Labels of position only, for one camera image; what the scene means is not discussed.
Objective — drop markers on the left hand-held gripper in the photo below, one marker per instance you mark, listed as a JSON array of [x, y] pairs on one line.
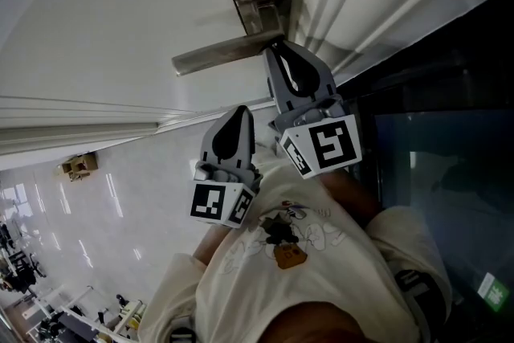
[[209, 205]]

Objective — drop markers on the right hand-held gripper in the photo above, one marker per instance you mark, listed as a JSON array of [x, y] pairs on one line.
[[333, 144]]

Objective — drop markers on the person's right forearm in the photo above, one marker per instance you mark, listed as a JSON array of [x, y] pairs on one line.
[[351, 197]]

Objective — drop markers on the black office chairs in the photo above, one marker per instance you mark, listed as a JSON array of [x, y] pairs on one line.
[[20, 269]]

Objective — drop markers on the person's white trousers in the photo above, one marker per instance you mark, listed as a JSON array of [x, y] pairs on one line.
[[267, 154]]

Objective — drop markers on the pale yellow rack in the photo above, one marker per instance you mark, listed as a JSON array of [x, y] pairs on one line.
[[132, 315]]

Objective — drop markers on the cream cartoon print shirt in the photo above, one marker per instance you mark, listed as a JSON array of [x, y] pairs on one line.
[[321, 273]]

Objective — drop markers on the white door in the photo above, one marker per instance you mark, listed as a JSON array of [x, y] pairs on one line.
[[120, 32]]

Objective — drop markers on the green sticker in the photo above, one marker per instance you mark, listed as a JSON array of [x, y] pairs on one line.
[[494, 292]]

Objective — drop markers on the white metal table frame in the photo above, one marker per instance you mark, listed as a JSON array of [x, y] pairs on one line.
[[52, 301]]

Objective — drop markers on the black sleeve armband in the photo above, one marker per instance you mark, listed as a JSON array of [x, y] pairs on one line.
[[421, 293]]

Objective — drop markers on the person's left forearm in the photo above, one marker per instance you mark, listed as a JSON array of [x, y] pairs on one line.
[[210, 247]]

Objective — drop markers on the dark glass partition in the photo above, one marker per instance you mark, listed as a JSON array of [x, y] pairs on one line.
[[441, 132]]

